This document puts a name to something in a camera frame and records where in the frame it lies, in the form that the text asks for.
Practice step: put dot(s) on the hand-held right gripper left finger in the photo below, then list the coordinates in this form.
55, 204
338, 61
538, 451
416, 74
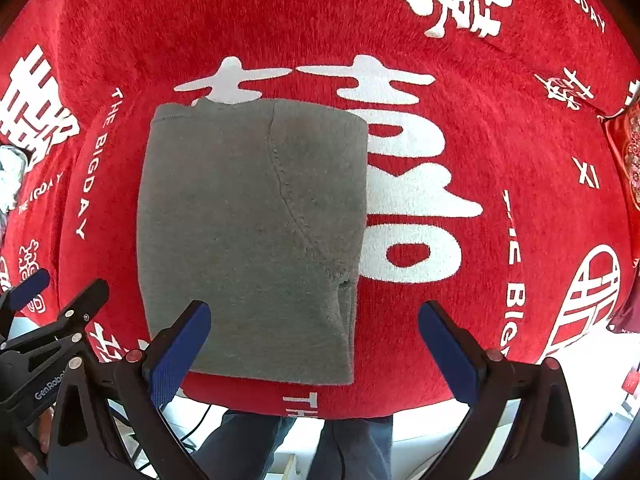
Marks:
177, 355

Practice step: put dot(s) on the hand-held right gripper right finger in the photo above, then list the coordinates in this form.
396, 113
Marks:
447, 355

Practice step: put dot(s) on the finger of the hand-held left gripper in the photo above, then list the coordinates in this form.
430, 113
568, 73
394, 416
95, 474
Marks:
80, 305
30, 290

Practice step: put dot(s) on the grey sweater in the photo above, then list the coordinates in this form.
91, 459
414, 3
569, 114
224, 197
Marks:
240, 235

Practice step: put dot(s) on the person's left hand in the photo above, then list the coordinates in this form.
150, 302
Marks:
45, 435

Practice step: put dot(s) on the crumpled white grey cloth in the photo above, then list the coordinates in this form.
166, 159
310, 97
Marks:
10, 175

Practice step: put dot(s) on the person's blue jeans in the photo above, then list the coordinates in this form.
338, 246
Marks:
250, 450

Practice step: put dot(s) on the maroon cloth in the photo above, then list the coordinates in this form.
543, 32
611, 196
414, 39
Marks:
627, 310

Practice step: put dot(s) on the red embroidered pillow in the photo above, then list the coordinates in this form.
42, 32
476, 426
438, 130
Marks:
627, 160

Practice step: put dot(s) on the red printed blanket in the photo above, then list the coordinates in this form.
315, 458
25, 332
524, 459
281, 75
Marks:
320, 25

